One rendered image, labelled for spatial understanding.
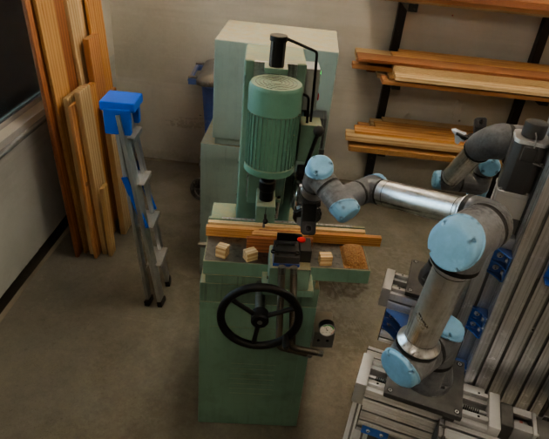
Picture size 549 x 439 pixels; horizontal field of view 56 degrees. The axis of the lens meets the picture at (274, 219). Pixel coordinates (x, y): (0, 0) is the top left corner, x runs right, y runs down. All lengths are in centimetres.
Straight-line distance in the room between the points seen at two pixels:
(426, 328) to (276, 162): 74
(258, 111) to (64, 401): 162
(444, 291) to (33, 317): 231
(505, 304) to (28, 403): 203
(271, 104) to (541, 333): 105
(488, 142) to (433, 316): 67
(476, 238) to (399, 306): 97
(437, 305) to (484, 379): 60
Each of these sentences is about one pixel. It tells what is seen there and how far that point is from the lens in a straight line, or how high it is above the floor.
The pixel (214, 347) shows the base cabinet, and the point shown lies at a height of 48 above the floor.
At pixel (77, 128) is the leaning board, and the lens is 304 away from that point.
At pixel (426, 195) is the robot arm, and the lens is 140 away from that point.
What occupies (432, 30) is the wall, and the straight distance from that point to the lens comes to 410.
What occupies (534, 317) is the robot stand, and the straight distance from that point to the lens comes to 170.
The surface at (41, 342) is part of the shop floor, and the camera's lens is 294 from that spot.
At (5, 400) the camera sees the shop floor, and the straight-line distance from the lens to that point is 274.
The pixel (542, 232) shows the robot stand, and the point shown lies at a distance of 154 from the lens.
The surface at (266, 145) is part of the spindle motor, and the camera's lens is 171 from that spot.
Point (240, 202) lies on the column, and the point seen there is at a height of 94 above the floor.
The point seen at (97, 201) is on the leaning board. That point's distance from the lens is 324.
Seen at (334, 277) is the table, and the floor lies 86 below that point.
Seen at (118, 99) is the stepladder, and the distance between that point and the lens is 252.
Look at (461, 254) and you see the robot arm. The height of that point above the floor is 140.
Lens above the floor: 202
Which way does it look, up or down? 32 degrees down
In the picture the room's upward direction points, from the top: 6 degrees clockwise
